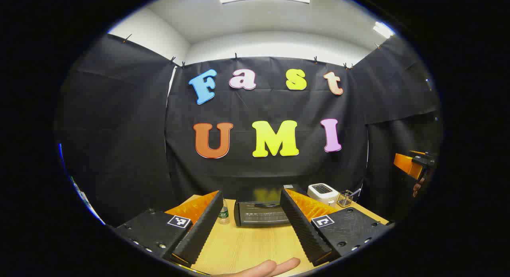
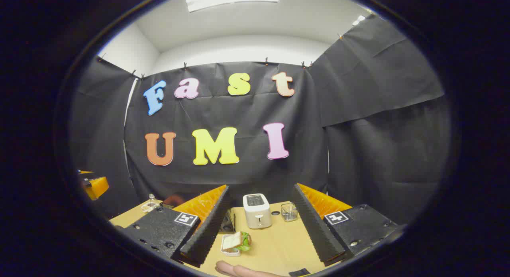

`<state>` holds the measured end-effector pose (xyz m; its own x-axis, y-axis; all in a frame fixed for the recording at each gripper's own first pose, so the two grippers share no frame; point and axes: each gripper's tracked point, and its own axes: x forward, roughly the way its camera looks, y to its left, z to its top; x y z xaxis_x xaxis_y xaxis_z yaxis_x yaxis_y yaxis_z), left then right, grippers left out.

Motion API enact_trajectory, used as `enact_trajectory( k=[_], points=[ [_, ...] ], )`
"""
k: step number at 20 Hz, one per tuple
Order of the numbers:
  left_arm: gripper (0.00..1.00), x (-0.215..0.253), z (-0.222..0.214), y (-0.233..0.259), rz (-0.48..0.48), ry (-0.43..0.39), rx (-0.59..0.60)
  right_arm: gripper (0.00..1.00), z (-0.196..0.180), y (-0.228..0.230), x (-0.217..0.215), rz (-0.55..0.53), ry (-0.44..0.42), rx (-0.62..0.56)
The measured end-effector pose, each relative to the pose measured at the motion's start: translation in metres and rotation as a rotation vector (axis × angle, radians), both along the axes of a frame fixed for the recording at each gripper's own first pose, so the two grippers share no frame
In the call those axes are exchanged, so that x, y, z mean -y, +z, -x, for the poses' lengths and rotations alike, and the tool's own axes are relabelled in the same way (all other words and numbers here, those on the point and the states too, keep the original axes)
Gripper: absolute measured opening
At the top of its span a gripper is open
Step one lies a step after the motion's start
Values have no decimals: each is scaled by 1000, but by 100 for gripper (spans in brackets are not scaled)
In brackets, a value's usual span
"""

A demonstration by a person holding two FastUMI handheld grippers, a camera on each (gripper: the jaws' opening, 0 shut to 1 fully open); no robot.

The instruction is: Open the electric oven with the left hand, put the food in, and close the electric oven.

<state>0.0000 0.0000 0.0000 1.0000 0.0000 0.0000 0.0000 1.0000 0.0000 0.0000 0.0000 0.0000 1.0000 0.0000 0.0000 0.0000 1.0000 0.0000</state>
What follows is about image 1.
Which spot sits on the black electric oven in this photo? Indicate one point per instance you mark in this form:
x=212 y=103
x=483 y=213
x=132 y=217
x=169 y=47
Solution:
x=259 y=217

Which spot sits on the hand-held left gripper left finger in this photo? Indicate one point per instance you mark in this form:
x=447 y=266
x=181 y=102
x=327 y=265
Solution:
x=205 y=225

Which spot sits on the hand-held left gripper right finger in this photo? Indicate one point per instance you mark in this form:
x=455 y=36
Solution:
x=301 y=225

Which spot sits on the clear water bottle green label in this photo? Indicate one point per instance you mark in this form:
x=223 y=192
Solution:
x=224 y=213

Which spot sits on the black backdrop cloth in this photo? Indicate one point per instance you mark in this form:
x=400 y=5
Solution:
x=119 y=129

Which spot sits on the small ceiling light panel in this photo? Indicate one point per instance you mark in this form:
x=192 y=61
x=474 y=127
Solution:
x=383 y=30

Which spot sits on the white toaster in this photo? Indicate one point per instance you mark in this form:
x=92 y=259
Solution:
x=322 y=192

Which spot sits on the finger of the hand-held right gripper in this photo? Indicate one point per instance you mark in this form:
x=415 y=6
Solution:
x=406 y=165

